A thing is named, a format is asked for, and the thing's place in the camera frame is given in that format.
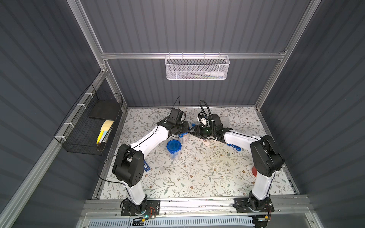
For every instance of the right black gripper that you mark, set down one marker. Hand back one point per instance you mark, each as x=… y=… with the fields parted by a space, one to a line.
x=198 y=130

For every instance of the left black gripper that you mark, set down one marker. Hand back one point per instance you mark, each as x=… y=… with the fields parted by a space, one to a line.
x=185 y=127

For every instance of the white bottle brown cap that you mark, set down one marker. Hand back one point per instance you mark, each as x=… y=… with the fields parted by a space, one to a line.
x=206 y=142

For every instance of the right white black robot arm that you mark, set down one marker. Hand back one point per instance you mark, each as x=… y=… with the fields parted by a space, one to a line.
x=265 y=152

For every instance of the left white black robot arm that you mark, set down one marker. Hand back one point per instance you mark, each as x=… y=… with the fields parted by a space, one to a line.
x=129 y=163

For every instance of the white tube in basket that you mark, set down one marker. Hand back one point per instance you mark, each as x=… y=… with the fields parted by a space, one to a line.
x=215 y=74

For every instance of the yellow sticky notes pad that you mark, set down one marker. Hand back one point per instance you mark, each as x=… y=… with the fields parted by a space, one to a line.
x=106 y=125

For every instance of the red pencil cup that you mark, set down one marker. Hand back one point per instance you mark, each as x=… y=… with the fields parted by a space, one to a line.
x=254 y=171

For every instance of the black notebook in basket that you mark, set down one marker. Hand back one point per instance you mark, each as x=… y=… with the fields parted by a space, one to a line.
x=105 y=110

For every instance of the yellow marker in basket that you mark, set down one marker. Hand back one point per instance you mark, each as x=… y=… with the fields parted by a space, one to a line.
x=100 y=136

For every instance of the white ventilated front panel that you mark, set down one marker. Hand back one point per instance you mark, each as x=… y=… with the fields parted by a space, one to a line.
x=174 y=222

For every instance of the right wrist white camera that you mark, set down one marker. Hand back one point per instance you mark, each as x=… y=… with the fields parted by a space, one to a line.
x=203 y=120

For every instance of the white wire mesh basket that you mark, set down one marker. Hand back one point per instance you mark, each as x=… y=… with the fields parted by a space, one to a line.
x=193 y=67

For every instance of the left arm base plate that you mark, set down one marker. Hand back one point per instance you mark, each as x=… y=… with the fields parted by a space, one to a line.
x=148 y=207

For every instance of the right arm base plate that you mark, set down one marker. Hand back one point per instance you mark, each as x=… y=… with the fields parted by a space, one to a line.
x=251 y=204

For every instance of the black wire wall basket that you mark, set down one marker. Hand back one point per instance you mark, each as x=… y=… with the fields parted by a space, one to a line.
x=79 y=133

